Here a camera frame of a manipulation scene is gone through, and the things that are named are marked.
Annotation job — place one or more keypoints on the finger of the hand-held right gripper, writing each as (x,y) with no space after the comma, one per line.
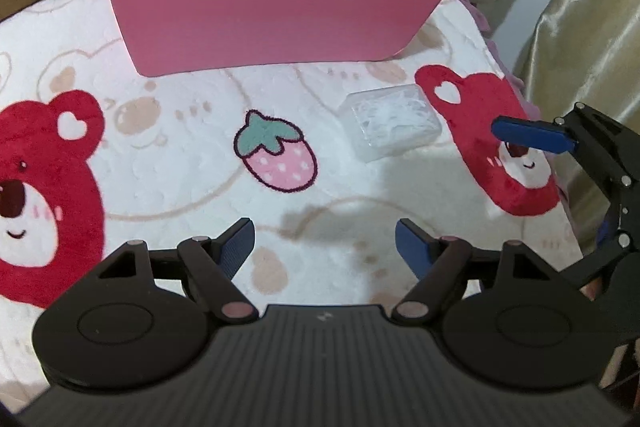
(530,137)
(600,259)

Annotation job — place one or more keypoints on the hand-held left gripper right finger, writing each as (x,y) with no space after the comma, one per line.
(412,249)

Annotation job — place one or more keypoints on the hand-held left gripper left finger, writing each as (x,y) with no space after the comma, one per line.
(237,247)

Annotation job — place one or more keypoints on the clear plastic box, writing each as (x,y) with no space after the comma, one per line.
(390,122)

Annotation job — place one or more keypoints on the bear printed blanket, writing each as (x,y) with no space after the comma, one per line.
(175,187)

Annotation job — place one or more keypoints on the beige curtain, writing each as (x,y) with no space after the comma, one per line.
(590,32)

